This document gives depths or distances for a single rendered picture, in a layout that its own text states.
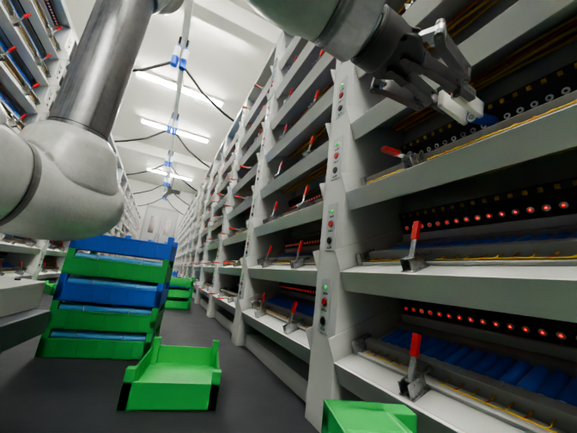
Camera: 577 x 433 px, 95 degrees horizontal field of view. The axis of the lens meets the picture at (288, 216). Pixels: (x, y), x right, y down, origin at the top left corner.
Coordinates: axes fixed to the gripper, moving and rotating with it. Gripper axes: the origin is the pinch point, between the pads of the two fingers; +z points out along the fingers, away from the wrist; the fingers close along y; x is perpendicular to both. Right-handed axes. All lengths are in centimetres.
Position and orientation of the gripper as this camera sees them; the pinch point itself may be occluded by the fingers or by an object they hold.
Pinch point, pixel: (460, 104)
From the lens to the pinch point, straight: 55.0
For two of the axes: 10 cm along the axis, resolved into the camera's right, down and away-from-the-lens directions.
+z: 8.7, 3.4, 3.5
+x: -2.5, 9.3, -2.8
